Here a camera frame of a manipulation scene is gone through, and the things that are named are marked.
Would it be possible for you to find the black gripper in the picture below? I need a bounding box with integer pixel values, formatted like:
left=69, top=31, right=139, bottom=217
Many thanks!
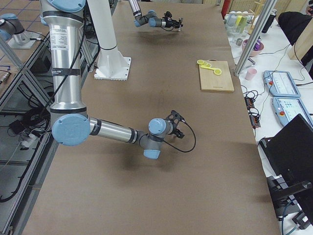
left=166, top=18, right=183, bottom=31
left=171, top=127, right=184, bottom=138

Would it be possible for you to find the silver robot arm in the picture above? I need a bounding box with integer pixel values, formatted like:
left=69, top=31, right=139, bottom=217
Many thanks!
left=128, top=0, right=183, bottom=31
left=41, top=0, right=184, bottom=159

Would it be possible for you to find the yellow cup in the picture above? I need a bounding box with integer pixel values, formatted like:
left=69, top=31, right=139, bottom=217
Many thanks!
left=235, top=15, right=242, bottom=26

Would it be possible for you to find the wooden cup tree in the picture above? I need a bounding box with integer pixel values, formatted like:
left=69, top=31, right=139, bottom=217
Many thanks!
left=248, top=0, right=266, bottom=35

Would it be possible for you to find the pink plastic cup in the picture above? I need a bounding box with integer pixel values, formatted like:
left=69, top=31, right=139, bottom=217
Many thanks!
left=245, top=68, right=257, bottom=81

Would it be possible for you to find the yellow plastic spoon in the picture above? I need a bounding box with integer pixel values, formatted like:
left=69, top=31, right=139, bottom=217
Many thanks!
left=200, top=65, right=221, bottom=71

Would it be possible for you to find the bamboo cutting board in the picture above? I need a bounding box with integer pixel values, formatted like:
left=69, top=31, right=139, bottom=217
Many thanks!
left=198, top=60, right=234, bottom=92

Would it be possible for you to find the green tumbler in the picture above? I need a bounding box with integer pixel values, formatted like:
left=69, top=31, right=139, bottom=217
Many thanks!
left=237, top=16, right=247, bottom=33

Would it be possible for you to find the pink bowl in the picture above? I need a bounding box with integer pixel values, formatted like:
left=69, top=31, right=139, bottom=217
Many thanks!
left=242, top=39, right=264, bottom=57

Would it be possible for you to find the black water bottle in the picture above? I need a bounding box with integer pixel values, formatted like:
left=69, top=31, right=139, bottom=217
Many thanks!
left=261, top=9, right=277, bottom=33

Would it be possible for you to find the lower teach pendant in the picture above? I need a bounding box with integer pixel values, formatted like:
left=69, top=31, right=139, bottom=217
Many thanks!
left=272, top=97, right=307, bottom=126

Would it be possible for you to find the teach pendant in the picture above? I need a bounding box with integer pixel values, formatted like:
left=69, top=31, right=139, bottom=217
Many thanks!
left=272, top=97, right=307, bottom=126
left=263, top=70, right=301, bottom=98

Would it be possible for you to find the black computer monitor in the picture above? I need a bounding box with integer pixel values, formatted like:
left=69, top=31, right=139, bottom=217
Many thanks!
left=259, top=114, right=313, bottom=223

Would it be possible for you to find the upper teach pendant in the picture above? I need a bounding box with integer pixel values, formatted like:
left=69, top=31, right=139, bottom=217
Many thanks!
left=263, top=70, right=301, bottom=98

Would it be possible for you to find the black power box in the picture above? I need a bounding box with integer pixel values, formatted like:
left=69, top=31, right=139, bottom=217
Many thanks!
left=31, top=56, right=51, bottom=73

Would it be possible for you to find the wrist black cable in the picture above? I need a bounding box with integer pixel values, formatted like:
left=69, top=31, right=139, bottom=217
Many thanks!
left=156, top=119, right=197, bottom=153

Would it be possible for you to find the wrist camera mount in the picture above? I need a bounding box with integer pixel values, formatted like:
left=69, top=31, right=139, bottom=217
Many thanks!
left=165, top=110, right=184, bottom=128
left=163, top=11, right=172, bottom=21

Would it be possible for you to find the white pedestal column base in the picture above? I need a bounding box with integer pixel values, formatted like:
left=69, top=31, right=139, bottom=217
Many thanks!
left=88, top=0, right=132, bottom=81

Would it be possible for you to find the aluminium frame post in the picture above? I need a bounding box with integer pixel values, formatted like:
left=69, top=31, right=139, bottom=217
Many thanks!
left=234, top=0, right=277, bottom=77

